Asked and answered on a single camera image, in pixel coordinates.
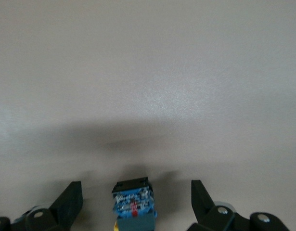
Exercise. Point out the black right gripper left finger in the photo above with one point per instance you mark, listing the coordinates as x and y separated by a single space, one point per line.
66 207

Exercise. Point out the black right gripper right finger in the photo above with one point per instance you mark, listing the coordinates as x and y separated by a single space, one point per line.
205 209

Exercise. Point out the yellow push button switch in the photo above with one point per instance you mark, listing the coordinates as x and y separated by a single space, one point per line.
133 202

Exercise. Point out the brown paper table cover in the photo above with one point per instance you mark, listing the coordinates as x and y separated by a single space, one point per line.
138 60

